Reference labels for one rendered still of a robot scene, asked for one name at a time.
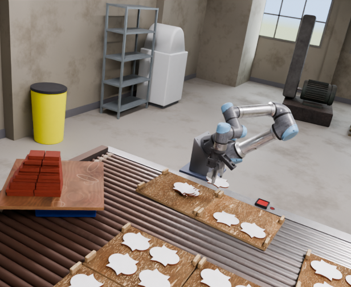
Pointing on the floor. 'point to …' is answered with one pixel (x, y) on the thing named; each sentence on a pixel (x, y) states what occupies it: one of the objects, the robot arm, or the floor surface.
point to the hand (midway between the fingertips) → (217, 180)
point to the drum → (48, 111)
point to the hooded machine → (163, 66)
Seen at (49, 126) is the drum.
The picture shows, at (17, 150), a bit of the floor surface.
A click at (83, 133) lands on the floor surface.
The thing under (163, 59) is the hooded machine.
